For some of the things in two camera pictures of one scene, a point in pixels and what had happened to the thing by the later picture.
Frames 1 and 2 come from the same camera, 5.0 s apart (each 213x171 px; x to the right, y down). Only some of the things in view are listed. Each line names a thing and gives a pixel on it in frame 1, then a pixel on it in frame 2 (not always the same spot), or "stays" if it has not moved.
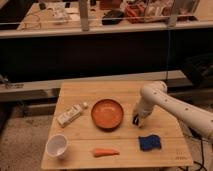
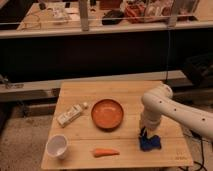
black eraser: [135, 119] to [143, 131]
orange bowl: [107, 114] stays
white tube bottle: [69, 116] stays
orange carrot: [102, 152] stays
